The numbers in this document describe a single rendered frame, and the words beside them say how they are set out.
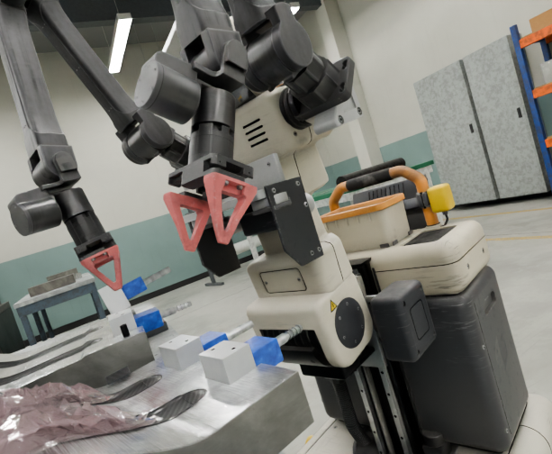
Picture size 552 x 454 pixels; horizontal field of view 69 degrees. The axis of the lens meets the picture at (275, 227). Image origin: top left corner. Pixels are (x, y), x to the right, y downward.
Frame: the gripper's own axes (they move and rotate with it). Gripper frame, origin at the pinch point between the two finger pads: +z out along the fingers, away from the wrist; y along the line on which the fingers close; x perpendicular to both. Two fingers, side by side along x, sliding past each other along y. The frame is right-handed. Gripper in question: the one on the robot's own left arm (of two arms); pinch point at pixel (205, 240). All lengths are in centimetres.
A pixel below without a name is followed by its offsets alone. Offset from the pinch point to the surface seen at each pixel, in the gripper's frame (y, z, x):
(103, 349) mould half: -19.8, 13.4, -2.7
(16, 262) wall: -661, -87, 120
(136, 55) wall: -568, -457, 223
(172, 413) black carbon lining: 2.8, 18.5, -4.6
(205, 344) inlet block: -4.3, 12.3, 4.0
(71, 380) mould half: -21.9, 17.6, -5.7
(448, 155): -167, -243, 525
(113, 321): -22.8, 9.3, -0.3
